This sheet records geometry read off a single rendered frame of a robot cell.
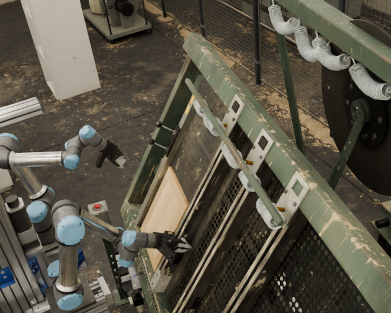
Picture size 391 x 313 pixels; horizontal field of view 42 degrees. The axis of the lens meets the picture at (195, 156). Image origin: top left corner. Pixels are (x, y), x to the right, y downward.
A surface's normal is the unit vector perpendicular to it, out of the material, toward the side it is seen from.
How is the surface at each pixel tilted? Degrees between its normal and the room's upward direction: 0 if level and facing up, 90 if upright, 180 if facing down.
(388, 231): 0
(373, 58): 90
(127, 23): 90
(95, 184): 0
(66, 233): 83
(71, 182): 0
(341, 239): 59
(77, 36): 90
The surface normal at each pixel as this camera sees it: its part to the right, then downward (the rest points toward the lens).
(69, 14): 0.46, 0.50
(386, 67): -0.95, 0.25
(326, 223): -0.87, -0.18
